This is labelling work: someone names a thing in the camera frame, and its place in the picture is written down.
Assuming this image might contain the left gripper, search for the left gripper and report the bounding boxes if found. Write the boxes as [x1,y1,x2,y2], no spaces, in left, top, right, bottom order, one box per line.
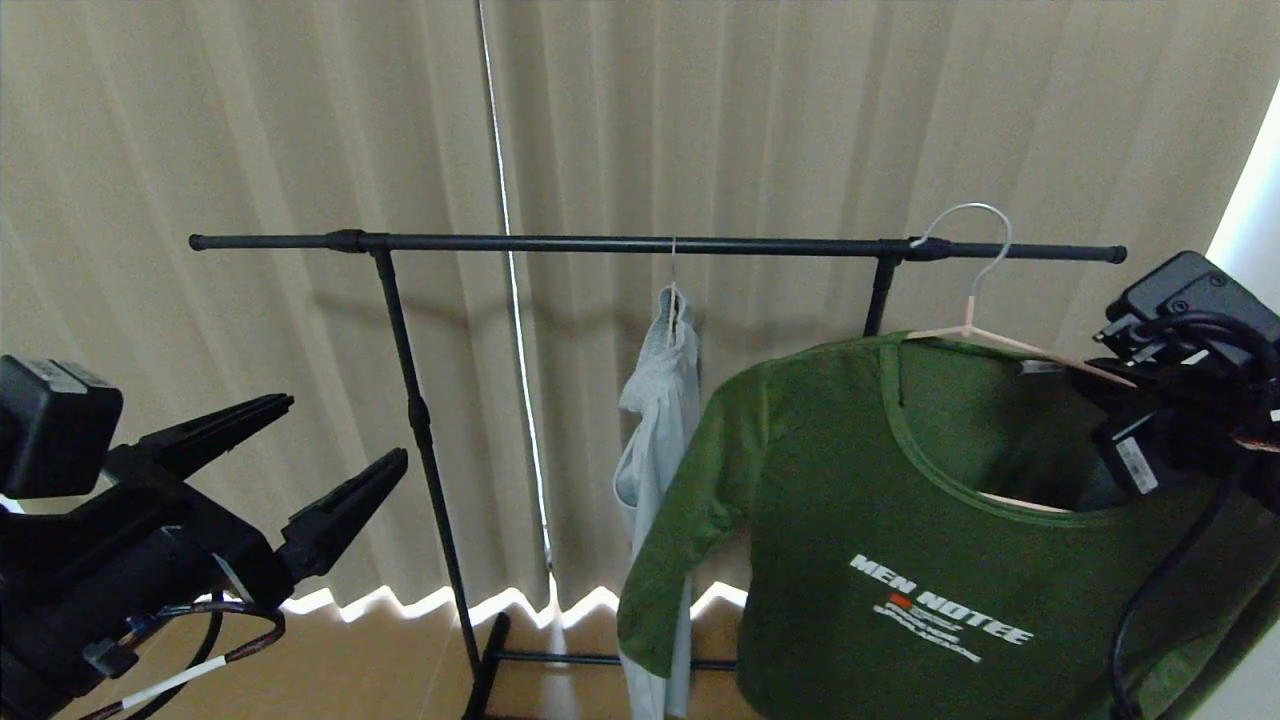
[0,393,409,706]

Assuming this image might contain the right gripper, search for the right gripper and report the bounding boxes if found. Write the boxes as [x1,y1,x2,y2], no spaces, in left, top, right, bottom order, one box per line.
[1070,360,1280,496]

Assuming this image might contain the pink clothes hanger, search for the pink clothes hanger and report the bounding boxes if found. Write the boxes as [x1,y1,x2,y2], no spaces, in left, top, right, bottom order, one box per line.
[662,238,689,349]
[905,203,1141,513]

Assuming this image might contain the green garment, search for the green garment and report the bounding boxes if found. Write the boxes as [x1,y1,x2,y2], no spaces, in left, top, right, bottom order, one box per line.
[617,333,1280,720]

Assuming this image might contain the pale grey shorts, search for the pale grey shorts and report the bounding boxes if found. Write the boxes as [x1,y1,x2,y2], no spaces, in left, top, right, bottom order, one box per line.
[612,287,703,720]

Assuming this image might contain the black clothes rack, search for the black clothes rack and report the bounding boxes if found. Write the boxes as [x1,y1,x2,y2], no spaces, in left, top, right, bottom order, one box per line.
[188,230,1129,720]

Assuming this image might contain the beige curtain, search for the beige curtain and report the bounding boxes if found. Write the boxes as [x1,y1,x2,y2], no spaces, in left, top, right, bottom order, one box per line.
[0,0,1280,626]

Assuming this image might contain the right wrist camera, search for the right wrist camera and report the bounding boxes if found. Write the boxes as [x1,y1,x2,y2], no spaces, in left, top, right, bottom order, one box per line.
[1095,250,1280,366]

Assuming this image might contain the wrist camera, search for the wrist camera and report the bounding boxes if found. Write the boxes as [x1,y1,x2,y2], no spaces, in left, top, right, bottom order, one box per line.
[0,355,125,501]
[1095,250,1280,366]

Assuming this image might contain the black cable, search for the black cable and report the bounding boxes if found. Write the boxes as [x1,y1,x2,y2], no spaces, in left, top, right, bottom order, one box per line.
[1108,460,1251,720]

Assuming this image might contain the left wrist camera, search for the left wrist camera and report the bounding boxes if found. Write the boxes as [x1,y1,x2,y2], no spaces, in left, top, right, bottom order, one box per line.
[0,355,125,501]

